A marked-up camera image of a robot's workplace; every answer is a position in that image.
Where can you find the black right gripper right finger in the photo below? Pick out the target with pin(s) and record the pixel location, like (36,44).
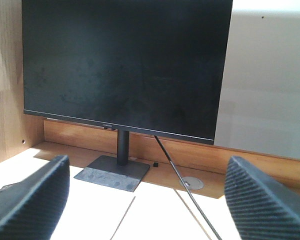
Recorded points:
(261,207)

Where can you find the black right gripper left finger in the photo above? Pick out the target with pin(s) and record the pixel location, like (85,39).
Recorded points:
(31,209)

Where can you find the wooden desk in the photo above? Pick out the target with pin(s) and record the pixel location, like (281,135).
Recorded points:
(258,119)

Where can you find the black computer monitor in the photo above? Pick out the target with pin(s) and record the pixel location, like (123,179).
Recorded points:
(145,66)

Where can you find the grey desk cable grommet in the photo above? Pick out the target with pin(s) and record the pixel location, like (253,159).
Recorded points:
(192,183)

